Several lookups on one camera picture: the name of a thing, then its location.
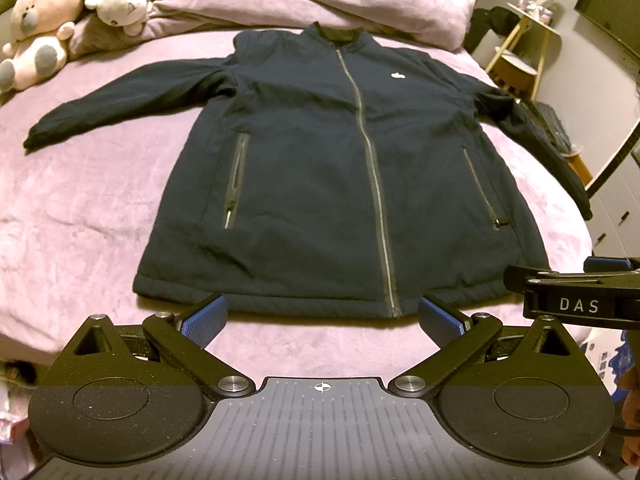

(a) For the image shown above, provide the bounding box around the person's right hand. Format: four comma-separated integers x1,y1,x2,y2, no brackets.
618,367,640,467

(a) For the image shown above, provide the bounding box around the dark navy zip jacket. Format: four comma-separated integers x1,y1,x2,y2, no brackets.
25,24,592,318

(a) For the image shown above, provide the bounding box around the black bag on floor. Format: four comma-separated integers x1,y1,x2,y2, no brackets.
521,100,572,156

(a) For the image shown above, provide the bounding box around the wall mounted television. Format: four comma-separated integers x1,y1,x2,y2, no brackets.
574,0,639,64

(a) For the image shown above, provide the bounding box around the black garment by table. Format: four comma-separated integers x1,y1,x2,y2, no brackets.
463,6,520,53

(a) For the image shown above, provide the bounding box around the pink crumpled duvet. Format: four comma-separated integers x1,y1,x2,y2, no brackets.
70,0,475,60

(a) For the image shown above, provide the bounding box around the white drawer cabinet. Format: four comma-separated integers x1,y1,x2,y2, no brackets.
587,124,639,258

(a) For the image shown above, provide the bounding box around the pink bed sheet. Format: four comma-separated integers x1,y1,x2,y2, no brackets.
0,27,595,366

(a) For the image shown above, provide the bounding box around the yellow side table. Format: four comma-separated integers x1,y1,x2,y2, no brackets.
485,0,560,100

